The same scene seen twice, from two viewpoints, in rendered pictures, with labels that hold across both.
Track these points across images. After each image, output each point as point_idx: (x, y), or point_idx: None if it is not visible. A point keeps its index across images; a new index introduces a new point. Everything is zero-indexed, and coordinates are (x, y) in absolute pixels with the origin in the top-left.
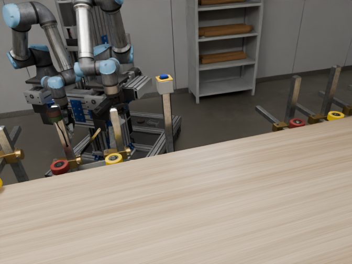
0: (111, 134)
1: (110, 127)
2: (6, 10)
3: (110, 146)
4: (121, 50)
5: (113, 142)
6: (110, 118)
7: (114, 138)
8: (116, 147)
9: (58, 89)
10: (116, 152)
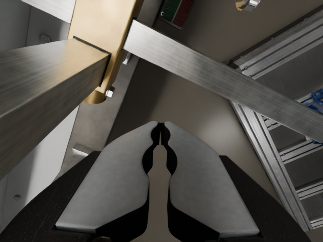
0: (262, 98)
1: (321, 129)
2: None
3: (163, 37)
4: None
5: (191, 73)
6: (236, 173)
7: (223, 95)
8: (135, 54)
9: None
10: (77, 30)
